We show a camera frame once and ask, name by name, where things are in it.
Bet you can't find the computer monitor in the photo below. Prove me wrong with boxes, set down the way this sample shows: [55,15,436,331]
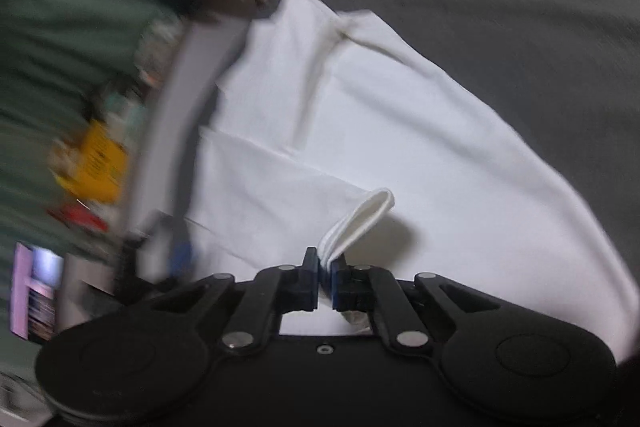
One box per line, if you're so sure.
[10,242,63,343]

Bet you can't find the red snack bag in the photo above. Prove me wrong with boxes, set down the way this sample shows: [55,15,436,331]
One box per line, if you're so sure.
[47,202,108,233]

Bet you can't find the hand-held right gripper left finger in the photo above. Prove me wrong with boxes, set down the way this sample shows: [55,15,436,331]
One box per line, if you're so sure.
[145,247,323,353]

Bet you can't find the clear storage case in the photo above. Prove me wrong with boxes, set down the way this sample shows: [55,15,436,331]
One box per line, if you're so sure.
[135,19,181,88]

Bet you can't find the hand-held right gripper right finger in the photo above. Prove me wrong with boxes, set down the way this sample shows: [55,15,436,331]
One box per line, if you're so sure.
[332,254,501,354]

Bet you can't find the yellow cardboard box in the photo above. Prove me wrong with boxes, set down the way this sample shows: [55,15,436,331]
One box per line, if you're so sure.
[57,119,131,205]

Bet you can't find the white teal carton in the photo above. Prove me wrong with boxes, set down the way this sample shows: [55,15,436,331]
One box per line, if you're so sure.
[107,92,146,142]

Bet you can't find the green curtain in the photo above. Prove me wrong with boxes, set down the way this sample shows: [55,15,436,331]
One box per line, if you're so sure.
[0,0,171,338]

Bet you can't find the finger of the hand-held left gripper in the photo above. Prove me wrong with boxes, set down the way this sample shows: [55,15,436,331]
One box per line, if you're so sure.
[116,209,196,303]

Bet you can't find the white sweatshirt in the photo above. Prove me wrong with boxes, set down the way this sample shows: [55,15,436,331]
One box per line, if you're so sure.
[182,0,640,358]

